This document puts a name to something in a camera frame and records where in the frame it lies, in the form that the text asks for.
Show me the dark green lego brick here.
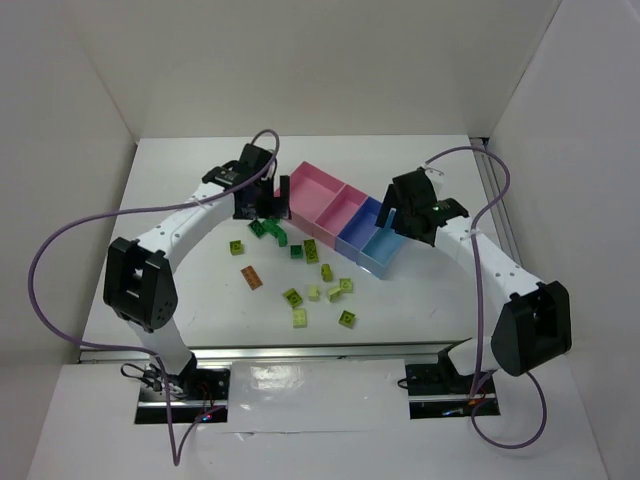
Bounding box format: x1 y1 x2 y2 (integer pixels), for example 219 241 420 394
248 219 267 238

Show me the dark green lego square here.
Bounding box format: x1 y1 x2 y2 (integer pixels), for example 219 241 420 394
290 244 304 259

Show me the lime lego long brick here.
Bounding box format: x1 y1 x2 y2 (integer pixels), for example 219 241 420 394
303 239 319 264

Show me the orange lego plate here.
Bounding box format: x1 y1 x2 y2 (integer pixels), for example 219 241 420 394
240 265 264 291

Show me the lime lego small brick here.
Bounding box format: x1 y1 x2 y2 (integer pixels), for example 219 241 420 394
321 264 333 282

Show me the lime lego stud brick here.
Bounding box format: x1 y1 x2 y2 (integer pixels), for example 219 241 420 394
283 288 303 309

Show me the pale lime slope brick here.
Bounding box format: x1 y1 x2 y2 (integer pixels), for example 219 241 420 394
308 285 321 301

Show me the pale lime square brick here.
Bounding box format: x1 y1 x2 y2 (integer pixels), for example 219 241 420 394
292 308 308 328

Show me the green lego curved brick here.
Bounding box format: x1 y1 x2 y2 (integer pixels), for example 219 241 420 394
262 219 288 248

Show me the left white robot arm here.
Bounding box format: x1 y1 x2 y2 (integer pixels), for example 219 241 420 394
103 143 290 394

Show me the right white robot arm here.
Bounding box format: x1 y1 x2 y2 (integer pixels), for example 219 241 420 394
376 167 572 377

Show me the large pink bin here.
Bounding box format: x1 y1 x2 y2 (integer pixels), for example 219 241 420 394
289 162 345 236

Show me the small pink bin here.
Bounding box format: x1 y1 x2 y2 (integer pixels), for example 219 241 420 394
313 185 368 249

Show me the light blue bin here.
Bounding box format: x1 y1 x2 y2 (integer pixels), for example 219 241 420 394
357 229 406 278

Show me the purple-blue bin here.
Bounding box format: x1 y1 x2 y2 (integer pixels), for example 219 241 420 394
335 197 381 263

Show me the aluminium side rail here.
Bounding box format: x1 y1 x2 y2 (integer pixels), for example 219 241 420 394
469 134 524 271

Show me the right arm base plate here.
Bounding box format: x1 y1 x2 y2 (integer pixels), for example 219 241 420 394
396 363 500 420

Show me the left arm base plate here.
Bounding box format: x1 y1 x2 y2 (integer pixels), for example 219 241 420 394
121 364 231 425

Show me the aluminium front rail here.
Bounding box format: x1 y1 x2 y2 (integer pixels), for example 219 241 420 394
77 340 471 365

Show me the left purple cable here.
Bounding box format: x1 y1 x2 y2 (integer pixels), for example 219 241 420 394
27 129 280 466

